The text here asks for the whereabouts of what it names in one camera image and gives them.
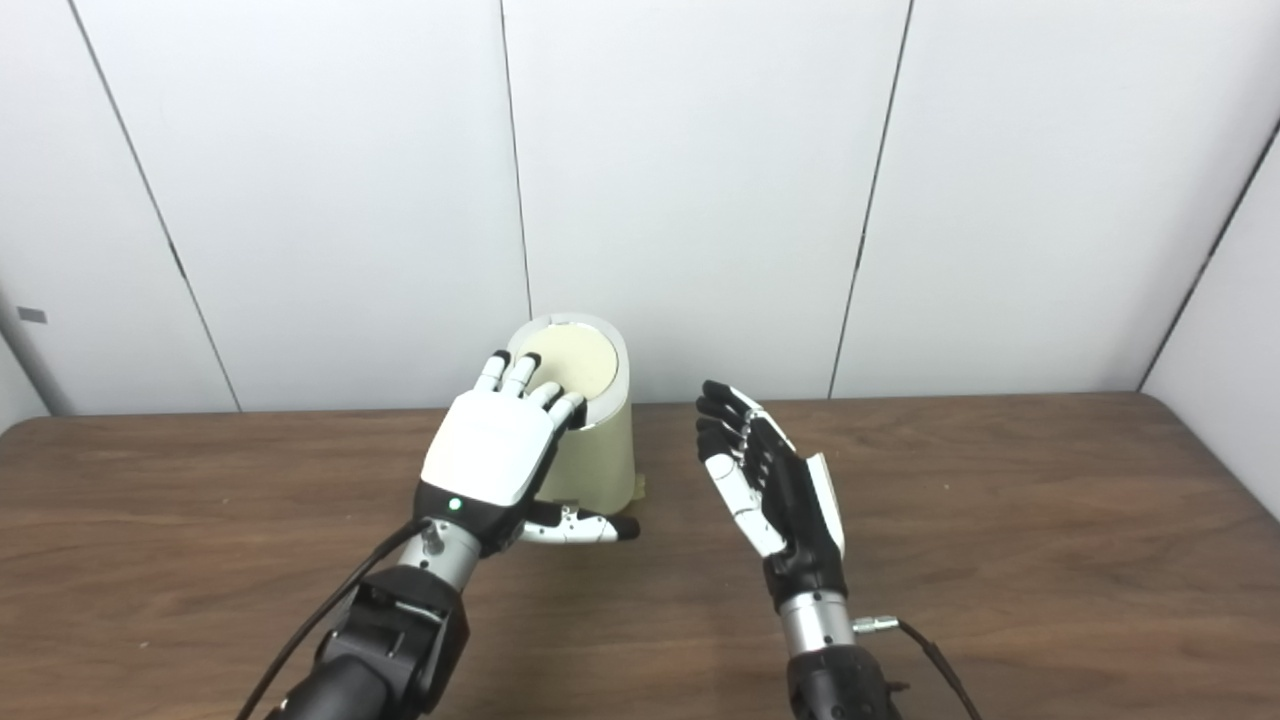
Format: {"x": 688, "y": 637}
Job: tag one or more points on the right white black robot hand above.
{"x": 795, "y": 510}

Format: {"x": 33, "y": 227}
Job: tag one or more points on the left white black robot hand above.
{"x": 490, "y": 450}

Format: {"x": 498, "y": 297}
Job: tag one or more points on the cream-colored cylindrical bin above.
{"x": 600, "y": 460}

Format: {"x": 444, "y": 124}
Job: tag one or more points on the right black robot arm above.
{"x": 835, "y": 675}

